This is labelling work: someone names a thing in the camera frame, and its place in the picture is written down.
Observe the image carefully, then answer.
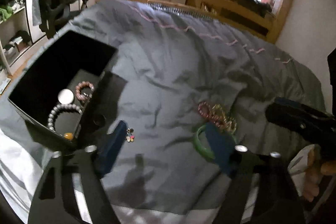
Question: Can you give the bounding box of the red bead bracelet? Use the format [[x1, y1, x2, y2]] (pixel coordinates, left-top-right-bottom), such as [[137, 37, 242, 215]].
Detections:
[[197, 101, 224, 127]]

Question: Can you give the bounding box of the white striped bedsheet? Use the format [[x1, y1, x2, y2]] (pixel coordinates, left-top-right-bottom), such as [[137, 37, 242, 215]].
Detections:
[[0, 131, 87, 224]]

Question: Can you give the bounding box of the black jewelry box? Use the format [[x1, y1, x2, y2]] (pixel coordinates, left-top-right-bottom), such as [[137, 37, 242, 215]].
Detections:
[[9, 31, 117, 146]]

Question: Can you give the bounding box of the grey duvet cover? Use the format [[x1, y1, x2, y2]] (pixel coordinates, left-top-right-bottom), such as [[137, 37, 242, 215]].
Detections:
[[1, 0, 325, 223]]

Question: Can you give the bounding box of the amber bead pendant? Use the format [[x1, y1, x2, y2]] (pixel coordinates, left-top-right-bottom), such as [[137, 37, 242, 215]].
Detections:
[[64, 132, 74, 140]]

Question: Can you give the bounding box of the white round disc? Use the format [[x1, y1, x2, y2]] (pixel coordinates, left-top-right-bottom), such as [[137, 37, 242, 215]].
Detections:
[[58, 89, 74, 105]]

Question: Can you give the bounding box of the white shelf unit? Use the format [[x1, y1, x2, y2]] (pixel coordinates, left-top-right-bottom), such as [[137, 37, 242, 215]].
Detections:
[[1, 0, 33, 75]]

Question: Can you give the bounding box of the black office chair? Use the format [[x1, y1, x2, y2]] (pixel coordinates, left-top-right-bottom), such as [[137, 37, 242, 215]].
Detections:
[[32, 0, 88, 39]]

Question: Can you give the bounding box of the yellow crystal bead bracelet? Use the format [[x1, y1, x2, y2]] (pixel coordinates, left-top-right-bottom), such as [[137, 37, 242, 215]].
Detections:
[[209, 104, 238, 134]]

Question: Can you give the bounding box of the right hand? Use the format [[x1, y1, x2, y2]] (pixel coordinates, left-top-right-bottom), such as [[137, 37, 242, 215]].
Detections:
[[302, 148, 336, 202]]

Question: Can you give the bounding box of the green jade bangle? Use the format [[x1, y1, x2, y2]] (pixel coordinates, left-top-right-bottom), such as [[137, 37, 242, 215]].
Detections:
[[193, 123, 237, 163]]

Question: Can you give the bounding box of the pink bead bracelet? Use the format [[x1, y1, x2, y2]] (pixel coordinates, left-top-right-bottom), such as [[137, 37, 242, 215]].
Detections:
[[75, 81, 95, 102]]

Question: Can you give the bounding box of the white pearl bracelet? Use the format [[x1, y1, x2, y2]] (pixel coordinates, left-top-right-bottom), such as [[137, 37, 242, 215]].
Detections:
[[47, 103, 83, 132]]

